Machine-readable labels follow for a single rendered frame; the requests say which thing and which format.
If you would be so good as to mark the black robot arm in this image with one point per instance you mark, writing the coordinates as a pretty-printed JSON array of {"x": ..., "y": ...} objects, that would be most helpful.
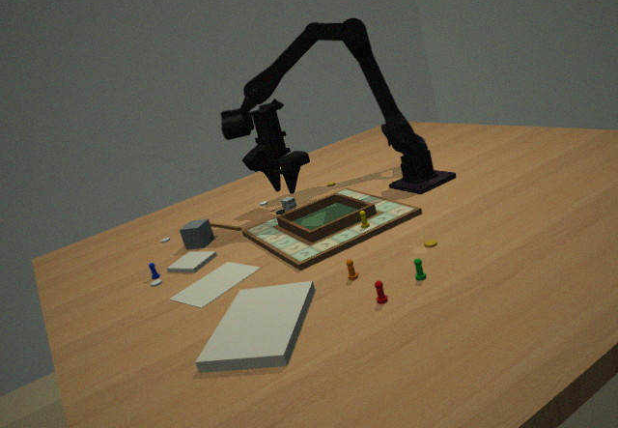
[{"x": 416, "y": 163}]

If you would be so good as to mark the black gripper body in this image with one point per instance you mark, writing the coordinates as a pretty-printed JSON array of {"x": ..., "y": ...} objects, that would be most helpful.
[{"x": 287, "y": 161}]

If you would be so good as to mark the red game pawn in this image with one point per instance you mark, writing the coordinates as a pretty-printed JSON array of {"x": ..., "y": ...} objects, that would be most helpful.
[{"x": 381, "y": 298}]

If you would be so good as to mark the green pawn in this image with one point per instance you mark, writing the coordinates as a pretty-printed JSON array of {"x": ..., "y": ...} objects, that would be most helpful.
[{"x": 419, "y": 273}]

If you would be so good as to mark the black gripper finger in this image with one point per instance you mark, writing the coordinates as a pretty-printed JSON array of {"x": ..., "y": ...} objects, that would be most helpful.
[
  {"x": 272, "y": 174},
  {"x": 290, "y": 177}
]

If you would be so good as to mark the beige flat square slab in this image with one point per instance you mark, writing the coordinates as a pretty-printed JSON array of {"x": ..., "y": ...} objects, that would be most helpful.
[{"x": 192, "y": 262}]

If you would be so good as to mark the blue game pawn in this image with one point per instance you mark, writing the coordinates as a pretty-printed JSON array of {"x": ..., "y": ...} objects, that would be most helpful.
[{"x": 155, "y": 275}]

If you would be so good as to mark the orange pawn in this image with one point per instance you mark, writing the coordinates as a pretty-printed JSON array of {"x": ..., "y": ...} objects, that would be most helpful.
[{"x": 352, "y": 274}]

